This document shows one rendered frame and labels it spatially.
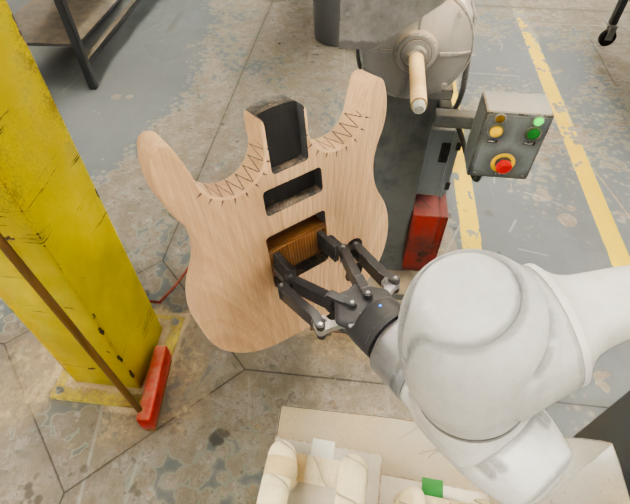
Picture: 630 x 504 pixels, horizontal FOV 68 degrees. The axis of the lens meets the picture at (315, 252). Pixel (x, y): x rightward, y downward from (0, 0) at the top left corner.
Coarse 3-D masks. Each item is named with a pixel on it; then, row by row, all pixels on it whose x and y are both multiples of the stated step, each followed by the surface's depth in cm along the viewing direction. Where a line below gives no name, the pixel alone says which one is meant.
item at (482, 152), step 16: (496, 96) 116; (512, 96) 116; (528, 96) 116; (544, 96) 116; (480, 112) 117; (496, 112) 111; (512, 112) 111; (528, 112) 111; (544, 112) 111; (480, 128) 116; (512, 128) 114; (528, 128) 113; (544, 128) 113; (464, 144) 134; (480, 144) 118; (496, 144) 118; (512, 144) 117; (528, 144) 116; (480, 160) 122; (496, 160) 121; (512, 160) 120; (528, 160) 120; (480, 176) 131; (496, 176) 126; (512, 176) 125
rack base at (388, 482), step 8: (384, 480) 67; (392, 480) 67; (400, 480) 67; (408, 480) 67; (416, 480) 67; (384, 488) 66; (392, 488) 66; (400, 488) 66; (448, 488) 66; (456, 488) 66; (384, 496) 66; (392, 496) 66; (448, 496) 66; (456, 496) 66; (464, 496) 66; (472, 496) 66; (480, 496) 66; (488, 496) 66
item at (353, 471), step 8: (352, 456) 51; (360, 456) 52; (344, 464) 51; (352, 464) 51; (360, 464) 51; (344, 472) 50; (352, 472) 50; (360, 472) 50; (344, 480) 50; (352, 480) 50; (360, 480) 50; (336, 488) 50; (344, 488) 49; (352, 488) 49; (360, 488) 49; (336, 496) 49; (344, 496) 49; (352, 496) 49; (360, 496) 49
